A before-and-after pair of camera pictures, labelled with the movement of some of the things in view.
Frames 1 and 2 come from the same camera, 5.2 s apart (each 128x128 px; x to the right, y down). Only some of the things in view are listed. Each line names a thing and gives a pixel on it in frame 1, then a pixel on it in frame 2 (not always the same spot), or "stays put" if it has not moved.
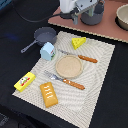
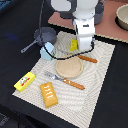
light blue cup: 47,51 stays put
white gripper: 76,7 -> 85,29
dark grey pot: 97,15 stays put
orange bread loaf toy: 48,94 stays put
